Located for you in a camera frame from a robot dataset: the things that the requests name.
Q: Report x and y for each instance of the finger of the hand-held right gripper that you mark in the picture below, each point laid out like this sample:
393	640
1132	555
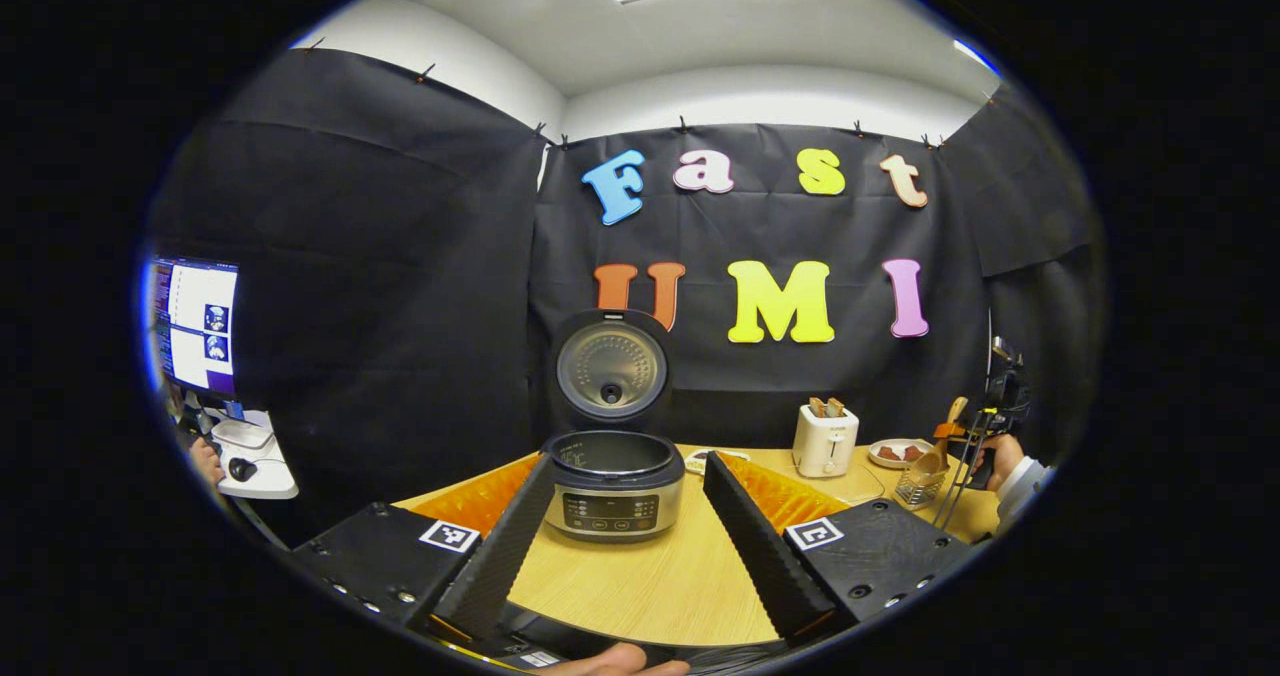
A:
950	430

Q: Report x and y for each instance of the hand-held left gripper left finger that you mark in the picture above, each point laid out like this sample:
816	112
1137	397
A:
500	546

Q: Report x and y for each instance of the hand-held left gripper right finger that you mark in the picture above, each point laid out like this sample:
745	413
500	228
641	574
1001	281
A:
755	546

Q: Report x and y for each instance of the wooden spoon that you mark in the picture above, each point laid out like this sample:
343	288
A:
930	464

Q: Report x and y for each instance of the dark grey rice cooker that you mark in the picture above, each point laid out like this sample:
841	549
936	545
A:
612	486

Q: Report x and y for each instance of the white plate with red meat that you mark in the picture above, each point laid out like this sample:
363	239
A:
900	453

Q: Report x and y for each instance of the white divided dish with beans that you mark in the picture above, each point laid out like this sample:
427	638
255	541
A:
700	456

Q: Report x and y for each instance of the white toaster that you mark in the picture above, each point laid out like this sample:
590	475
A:
822	446

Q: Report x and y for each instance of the white side desk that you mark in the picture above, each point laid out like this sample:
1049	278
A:
260	466

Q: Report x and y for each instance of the black computer mouse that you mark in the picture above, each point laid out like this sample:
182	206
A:
242	469

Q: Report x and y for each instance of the black backdrop cloth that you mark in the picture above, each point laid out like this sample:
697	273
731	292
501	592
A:
380	286

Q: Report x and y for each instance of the small ceiling light panel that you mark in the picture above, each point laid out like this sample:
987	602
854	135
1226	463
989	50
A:
975	56

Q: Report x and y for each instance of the computer monitor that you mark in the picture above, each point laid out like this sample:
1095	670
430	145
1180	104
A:
195	326

